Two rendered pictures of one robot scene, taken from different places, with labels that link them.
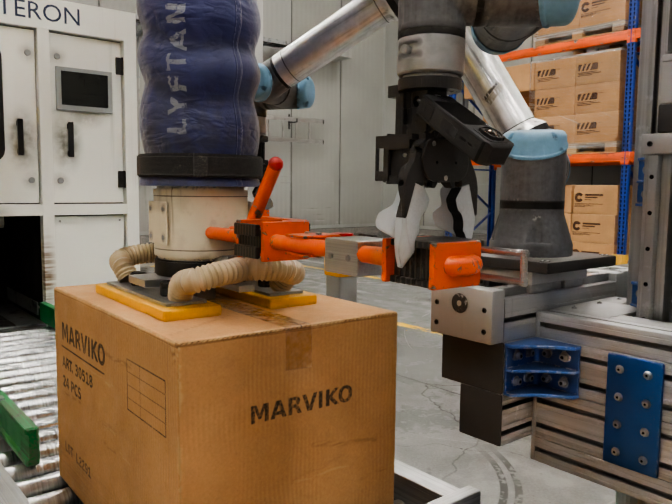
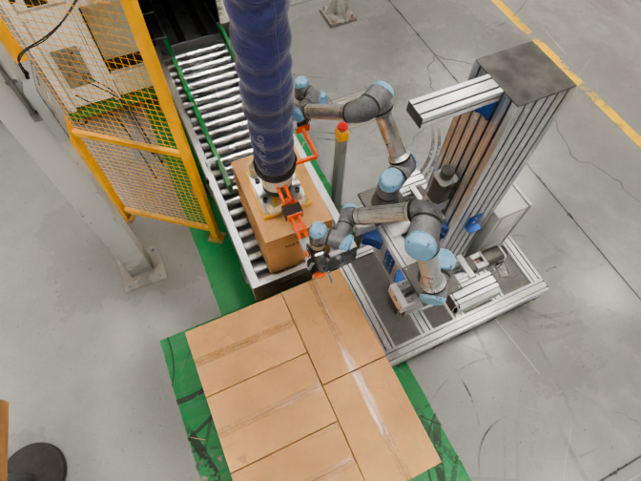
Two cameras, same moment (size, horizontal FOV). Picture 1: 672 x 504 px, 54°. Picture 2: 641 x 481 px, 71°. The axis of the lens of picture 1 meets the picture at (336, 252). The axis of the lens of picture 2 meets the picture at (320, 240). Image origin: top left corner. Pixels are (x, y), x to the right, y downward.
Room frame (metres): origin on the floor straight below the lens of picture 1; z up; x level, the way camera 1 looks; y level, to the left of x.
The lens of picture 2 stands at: (-0.19, -0.33, 3.10)
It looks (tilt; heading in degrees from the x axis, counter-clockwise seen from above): 61 degrees down; 13
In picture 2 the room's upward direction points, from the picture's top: 2 degrees clockwise
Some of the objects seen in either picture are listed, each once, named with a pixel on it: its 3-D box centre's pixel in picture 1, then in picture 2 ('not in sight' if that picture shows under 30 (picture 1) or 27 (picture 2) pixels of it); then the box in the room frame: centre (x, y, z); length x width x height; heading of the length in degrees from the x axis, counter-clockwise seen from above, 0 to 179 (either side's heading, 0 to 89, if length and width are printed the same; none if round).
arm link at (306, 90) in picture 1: (286, 91); (314, 98); (1.55, 0.12, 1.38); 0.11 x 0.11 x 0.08; 69
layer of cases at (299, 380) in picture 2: not in sight; (305, 399); (0.24, -0.18, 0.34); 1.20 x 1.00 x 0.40; 39
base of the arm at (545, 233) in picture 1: (530, 227); (385, 197); (1.24, -0.36, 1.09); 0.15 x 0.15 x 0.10
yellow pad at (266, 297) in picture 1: (246, 281); (293, 181); (1.28, 0.17, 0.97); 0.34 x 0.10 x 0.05; 37
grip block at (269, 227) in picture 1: (272, 239); (292, 211); (1.02, 0.10, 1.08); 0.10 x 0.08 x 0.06; 127
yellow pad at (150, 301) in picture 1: (152, 290); (261, 191); (1.17, 0.33, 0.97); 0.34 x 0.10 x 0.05; 37
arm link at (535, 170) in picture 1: (533, 164); (390, 182); (1.25, -0.37, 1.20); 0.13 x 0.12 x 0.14; 159
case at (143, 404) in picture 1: (210, 402); (281, 208); (1.22, 0.23, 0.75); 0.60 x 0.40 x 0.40; 38
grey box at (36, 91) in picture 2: not in sight; (46, 102); (0.96, 1.19, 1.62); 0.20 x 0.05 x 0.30; 39
